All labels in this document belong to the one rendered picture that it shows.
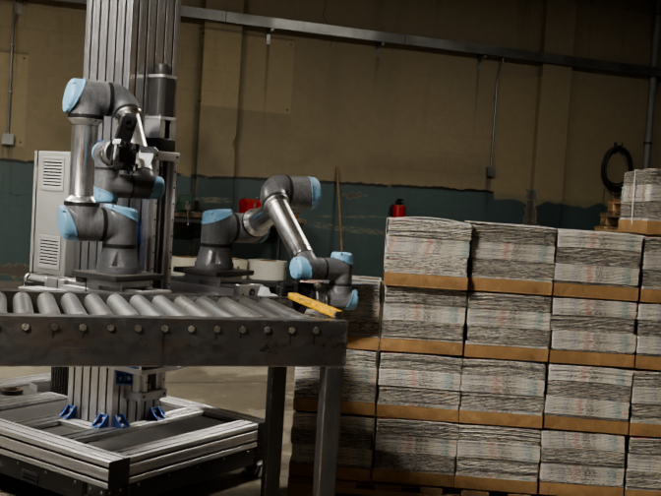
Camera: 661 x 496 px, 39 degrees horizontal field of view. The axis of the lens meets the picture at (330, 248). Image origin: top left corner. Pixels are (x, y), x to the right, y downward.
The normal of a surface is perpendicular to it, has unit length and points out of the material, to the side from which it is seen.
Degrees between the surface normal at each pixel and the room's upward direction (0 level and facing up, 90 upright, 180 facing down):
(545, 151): 90
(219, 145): 90
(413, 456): 90
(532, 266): 90
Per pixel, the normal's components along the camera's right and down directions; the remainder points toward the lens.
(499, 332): -0.05, 0.05
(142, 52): 0.82, 0.08
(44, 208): -0.57, 0.00
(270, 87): 0.33, 0.07
